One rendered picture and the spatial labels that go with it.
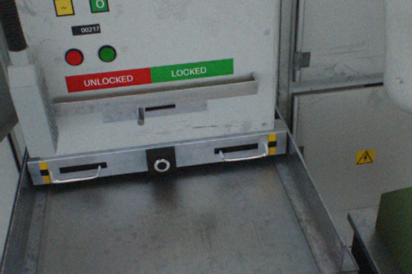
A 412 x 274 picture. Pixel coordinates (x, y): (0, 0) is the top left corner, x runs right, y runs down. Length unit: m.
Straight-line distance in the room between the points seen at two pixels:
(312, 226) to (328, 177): 0.70
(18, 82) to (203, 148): 0.41
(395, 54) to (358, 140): 0.74
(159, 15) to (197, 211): 0.38
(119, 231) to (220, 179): 0.24
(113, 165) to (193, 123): 0.19
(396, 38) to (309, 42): 0.53
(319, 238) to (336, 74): 0.63
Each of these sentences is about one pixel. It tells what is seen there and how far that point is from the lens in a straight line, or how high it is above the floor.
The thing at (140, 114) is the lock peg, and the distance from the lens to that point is 1.03.
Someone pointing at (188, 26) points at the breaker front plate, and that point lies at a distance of 0.99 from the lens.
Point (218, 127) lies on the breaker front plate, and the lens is 1.11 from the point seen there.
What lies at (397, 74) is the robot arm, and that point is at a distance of 0.97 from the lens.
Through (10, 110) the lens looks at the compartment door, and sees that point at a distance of 1.47.
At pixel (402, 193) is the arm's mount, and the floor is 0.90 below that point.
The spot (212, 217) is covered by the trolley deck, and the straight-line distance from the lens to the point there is 1.05.
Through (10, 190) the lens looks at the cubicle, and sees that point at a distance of 1.62.
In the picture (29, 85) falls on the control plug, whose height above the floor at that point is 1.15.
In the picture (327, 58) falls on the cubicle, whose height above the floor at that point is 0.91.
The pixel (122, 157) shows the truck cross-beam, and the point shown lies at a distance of 1.11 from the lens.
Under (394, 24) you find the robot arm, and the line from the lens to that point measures 0.93.
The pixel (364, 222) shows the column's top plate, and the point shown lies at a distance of 1.20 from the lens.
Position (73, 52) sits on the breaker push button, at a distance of 1.00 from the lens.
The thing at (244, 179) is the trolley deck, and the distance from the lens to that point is 1.13.
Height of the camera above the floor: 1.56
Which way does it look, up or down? 35 degrees down
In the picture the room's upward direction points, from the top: 3 degrees counter-clockwise
